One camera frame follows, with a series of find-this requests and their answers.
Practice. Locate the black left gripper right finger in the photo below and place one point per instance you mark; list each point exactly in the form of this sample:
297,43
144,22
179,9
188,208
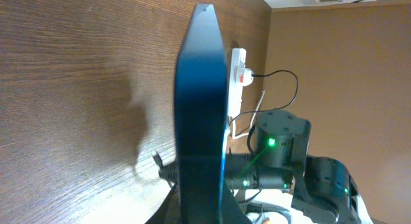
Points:
230,210

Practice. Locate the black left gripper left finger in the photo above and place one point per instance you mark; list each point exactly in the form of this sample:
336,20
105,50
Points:
170,211

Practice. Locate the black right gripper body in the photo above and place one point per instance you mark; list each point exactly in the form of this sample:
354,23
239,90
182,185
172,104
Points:
237,171

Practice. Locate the blue Galaxy smartphone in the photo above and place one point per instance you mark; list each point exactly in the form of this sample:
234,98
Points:
200,109

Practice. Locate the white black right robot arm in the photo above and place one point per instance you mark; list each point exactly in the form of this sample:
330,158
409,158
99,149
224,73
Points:
322,187

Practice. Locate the white charger adapter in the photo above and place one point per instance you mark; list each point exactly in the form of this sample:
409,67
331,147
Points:
243,76

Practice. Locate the white power strip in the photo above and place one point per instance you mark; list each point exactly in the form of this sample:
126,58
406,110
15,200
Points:
238,57

